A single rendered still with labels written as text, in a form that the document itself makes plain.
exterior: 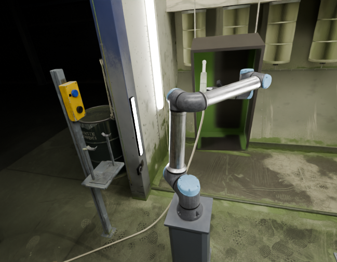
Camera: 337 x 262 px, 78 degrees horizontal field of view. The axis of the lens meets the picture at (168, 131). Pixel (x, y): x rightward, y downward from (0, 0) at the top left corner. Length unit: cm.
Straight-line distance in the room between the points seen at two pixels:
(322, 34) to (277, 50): 51
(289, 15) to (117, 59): 215
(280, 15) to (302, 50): 72
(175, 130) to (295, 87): 257
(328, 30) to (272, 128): 135
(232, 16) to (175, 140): 211
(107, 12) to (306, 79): 286
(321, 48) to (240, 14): 107
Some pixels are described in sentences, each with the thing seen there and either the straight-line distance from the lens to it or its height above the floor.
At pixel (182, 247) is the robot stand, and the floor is 40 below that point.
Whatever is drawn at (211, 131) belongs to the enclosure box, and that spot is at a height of 53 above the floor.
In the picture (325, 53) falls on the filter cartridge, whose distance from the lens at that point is 335.
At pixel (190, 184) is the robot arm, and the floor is 91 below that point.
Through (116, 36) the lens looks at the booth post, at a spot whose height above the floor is 179.
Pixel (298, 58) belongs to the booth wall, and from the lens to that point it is 366.
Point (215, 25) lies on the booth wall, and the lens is 351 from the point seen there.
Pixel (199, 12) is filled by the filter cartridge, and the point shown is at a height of 194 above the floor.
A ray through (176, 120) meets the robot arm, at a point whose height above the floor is 131.
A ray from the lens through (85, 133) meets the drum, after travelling 277.
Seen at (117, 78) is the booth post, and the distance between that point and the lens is 192.
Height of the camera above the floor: 186
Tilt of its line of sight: 28 degrees down
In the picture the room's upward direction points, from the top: 5 degrees counter-clockwise
